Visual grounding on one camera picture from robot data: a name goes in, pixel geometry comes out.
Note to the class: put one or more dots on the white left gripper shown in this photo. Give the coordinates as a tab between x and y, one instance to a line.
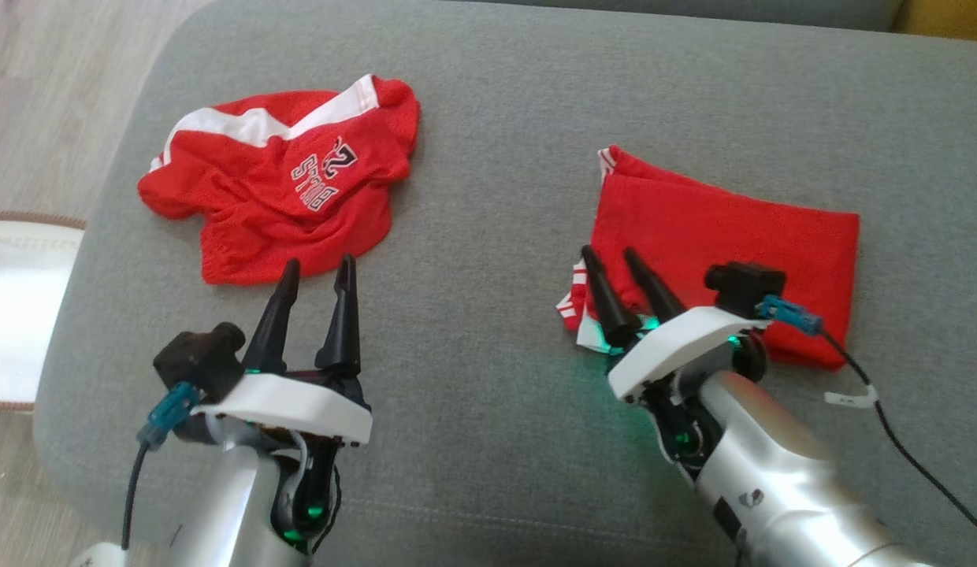
299	405

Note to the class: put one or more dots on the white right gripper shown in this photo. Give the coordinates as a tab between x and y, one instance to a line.
670	346

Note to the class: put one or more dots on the red basketball jersey white trim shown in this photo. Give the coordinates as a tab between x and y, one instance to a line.
733	244

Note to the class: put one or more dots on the red mesh basketball shorts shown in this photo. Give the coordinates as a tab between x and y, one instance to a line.
276	197

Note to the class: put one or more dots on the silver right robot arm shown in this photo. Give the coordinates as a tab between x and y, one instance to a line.
788	480

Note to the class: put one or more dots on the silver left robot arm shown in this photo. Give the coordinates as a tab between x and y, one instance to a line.
221	504

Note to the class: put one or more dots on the yellow and grey sofa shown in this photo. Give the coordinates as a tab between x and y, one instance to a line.
496	354

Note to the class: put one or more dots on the white laundry basket brown rim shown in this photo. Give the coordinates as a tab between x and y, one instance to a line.
24	315

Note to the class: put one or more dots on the yellow sofa backrest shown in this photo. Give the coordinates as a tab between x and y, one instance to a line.
949	16

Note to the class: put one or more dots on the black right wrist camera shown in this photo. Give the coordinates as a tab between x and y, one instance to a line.
744	287

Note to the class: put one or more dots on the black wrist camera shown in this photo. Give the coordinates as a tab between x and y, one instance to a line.
197	362
744	287

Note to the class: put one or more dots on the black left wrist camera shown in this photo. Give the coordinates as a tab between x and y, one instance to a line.
197	362

